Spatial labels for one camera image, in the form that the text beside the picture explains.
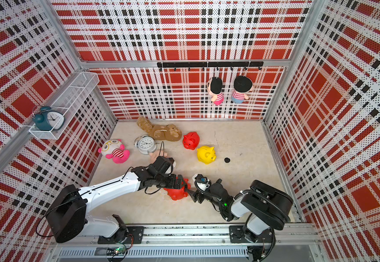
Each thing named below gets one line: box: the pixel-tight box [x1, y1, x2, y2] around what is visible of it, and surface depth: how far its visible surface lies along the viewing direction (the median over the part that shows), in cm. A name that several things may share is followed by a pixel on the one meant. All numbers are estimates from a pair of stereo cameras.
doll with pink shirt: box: [206, 76, 225, 106], surface depth 96 cm
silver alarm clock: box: [133, 135, 158, 156], surface depth 104 cm
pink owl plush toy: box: [97, 139, 131, 164], surface depth 99 cm
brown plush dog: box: [136, 116, 182, 142], surface depth 104 cm
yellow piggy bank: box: [196, 145, 217, 165], surface depth 95 cm
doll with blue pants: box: [230, 75, 253, 105], surface depth 99 cm
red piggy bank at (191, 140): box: [182, 131, 201, 151], surface depth 101 cm
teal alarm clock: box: [32, 104, 65, 131], surface depth 64 cm
